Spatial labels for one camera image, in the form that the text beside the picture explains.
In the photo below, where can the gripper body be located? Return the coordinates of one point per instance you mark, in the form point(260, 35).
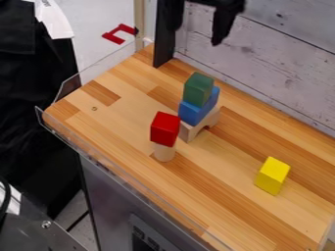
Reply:
point(205, 1)

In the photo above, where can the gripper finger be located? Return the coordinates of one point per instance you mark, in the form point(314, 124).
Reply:
point(223, 23)
point(164, 39)

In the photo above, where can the green cube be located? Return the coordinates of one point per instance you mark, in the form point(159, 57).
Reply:
point(198, 89)

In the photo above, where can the blue block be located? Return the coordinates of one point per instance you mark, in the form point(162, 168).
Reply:
point(195, 112)

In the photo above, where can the red cube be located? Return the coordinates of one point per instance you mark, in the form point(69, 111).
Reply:
point(165, 129)

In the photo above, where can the wooden arch block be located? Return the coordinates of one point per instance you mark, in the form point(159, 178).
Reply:
point(201, 125)

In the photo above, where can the wooden cylinder block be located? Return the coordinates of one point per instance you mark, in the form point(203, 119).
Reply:
point(164, 152)

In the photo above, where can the yellow cube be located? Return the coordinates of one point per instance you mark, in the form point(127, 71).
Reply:
point(272, 175)

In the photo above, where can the black cloth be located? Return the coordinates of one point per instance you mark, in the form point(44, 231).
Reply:
point(30, 98)

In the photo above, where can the wooden post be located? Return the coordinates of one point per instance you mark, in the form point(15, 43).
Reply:
point(139, 23)

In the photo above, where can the red bracket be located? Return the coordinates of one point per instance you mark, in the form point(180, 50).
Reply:
point(117, 34)

